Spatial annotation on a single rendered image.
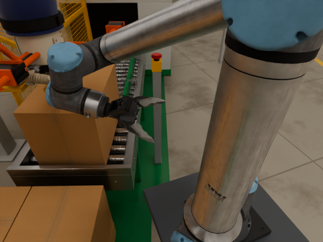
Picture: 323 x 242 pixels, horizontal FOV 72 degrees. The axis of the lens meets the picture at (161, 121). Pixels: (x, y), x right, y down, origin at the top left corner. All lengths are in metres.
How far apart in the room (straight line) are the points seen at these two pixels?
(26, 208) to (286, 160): 2.12
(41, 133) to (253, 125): 1.15
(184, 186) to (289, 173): 1.45
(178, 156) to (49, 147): 1.22
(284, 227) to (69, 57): 0.95
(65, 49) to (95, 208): 0.83
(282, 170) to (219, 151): 1.96
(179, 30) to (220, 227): 0.45
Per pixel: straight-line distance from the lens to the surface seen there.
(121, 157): 1.44
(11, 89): 1.11
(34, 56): 1.03
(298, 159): 2.51
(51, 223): 1.29
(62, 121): 1.23
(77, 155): 1.38
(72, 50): 0.68
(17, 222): 1.37
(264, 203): 1.08
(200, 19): 0.48
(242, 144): 0.37
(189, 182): 1.06
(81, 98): 0.73
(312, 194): 2.27
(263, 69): 0.30
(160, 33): 0.54
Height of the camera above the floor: 1.59
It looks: 38 degrees down
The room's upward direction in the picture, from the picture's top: straight up
